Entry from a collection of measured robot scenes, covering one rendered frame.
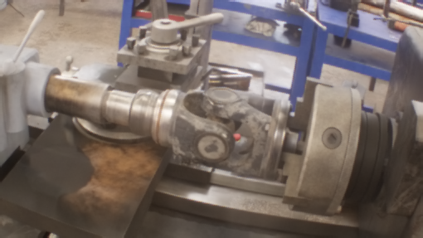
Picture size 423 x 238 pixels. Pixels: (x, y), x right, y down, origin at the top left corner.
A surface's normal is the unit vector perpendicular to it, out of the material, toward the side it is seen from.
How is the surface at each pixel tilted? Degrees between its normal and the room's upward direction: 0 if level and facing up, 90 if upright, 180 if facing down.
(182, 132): 90
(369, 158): 62
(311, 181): 86
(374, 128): 21
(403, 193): 90
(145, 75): 90
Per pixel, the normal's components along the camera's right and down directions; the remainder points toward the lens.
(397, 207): -0.20, 0.46
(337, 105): 0.04, -0.65
